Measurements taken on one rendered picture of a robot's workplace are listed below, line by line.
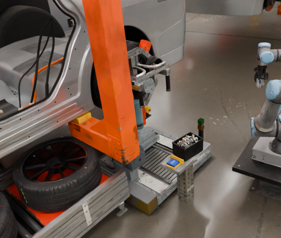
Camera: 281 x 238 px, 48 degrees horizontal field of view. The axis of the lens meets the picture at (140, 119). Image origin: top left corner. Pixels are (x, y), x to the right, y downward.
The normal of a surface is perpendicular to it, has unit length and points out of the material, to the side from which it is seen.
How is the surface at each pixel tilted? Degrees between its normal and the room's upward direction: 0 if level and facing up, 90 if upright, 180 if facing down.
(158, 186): 0
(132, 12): 90
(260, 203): 0
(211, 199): 0
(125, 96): 90
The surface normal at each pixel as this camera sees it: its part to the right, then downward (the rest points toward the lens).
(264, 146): -0.10, -0.85
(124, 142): 0.73, 0.29
